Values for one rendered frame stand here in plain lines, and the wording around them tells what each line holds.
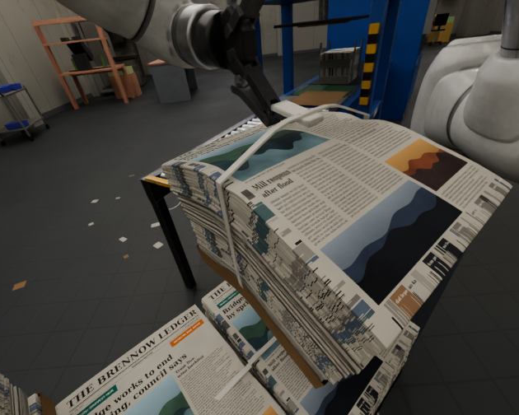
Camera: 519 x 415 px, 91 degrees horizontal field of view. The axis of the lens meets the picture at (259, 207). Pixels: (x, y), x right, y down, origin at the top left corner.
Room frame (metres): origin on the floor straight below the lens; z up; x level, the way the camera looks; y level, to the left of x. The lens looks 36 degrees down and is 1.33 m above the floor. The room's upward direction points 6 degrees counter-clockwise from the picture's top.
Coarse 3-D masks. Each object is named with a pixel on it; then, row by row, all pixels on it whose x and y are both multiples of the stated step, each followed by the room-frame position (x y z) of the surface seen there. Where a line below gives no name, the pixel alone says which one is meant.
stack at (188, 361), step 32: (224, 288) 0.39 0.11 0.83; (192, 320) 0.31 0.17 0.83; (224, 320) 0.30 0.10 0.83; (256, 320) 0.30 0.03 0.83; (128, 352) 0.26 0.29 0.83; (160, 352) 0.25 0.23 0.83; (192, 352) 0.24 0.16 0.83; (224, 352) 0.24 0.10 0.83; (256, 352) 0.23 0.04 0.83; (384, 352) 0.21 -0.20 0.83; (96, 384) 0.21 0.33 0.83; (128, 384) 0.20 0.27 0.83; (160, 384) 0.20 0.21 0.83; (192, 384) 0.19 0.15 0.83; (224, 384) 0.19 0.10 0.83; (256, 384) 0.18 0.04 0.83; (288, 384) 0.17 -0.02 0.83; (352, 384) 0.16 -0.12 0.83; (384, 384) 0.16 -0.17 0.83
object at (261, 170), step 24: (336, 120) 0.41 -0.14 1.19; (360, 120) 0.40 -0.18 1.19; (384, 120) 0.38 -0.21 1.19; (264, 144) 0.34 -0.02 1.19; (288, 144) 0.33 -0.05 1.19; (312, 144) 0.32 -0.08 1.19; (336, 144) 0.32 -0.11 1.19; (216, 168) 0.28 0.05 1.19; (240, 168) 0.28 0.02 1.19; (264, 168) 0.27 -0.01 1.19; (288, 168) 0.26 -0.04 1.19; (216, 192) 0.26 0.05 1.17; (240, 192) 0.22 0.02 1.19; (216, 216) 0.28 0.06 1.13; (240, 216) 0.22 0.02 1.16; (240, 240) 0.24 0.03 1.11; (240, 264) 0.25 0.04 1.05
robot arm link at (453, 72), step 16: (448, 48) 0.57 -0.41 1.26; (464, 48) 0.54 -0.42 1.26; (480, 48) 0.52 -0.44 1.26; (496, 48) 0.51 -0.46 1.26; (432, 64) 0.59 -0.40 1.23; (448, 64) 0.54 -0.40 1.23; (464, 64) 0.52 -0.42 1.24; (480, 64) 0.51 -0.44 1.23; (432, 80) 0.56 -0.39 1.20; (448, 80) 0.53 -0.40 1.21; (464, 80) 0.50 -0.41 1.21; (432, 96) 0.55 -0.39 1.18; (448, 96) 0.50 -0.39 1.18; (416, 112) 0.59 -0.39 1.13; (432, 112) 0.53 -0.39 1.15; (448, 112) 0.49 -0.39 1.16; (416, 128) 0.57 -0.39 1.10; (432, 128) 0.52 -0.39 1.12; (448, 144) 0.49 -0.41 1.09
